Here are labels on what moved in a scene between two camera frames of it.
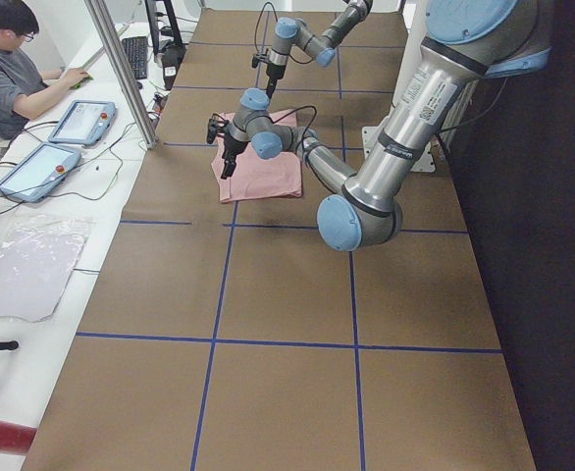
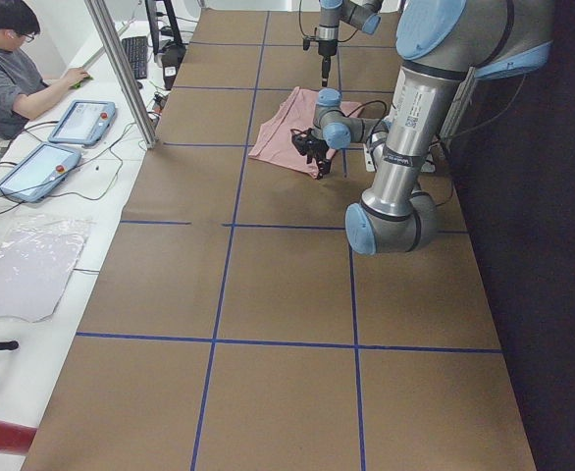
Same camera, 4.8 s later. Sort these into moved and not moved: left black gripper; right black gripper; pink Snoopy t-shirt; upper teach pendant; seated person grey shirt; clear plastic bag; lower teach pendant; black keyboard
Moved: pink Snoopy t-shirt; right black gripper; left black gripper
Not moved: upper teach pendant; black keyboard; seated person grey shirt; lower teach pendant; clear plastic bag
